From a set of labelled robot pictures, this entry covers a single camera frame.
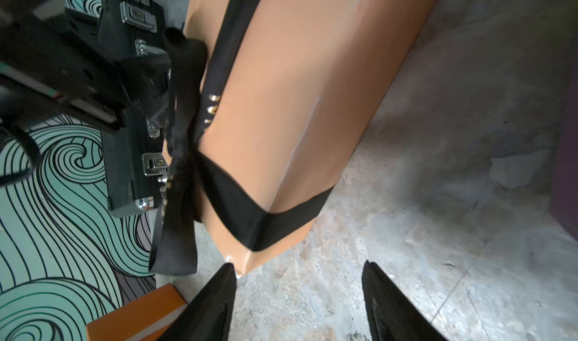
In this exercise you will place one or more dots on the purple gift box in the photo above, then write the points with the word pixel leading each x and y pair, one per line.
pixel 563 201

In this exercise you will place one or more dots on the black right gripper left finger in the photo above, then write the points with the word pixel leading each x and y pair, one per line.
pixel 208 316

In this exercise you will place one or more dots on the peach gift box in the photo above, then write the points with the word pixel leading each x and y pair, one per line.
pixel 308 78

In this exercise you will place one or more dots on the black ribbon gold lettering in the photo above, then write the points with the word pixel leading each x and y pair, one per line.
pixel 197 79

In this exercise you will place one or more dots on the orange gift box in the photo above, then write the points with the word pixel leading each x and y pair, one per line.
pixel 145 318

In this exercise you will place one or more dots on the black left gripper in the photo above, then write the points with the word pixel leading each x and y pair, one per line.
pixel 129 34

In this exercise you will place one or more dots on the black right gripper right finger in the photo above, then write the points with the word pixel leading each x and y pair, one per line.
pixel 390 314

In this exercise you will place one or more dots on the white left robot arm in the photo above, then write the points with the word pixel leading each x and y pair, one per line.
pixel 102 62

